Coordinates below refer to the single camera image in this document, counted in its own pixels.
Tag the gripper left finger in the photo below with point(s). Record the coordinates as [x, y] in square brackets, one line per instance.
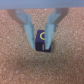
[27, 26]

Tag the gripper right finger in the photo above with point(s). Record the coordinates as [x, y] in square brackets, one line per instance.
[50, 28]

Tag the purple block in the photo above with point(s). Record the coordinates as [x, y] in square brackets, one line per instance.
[40, 41]

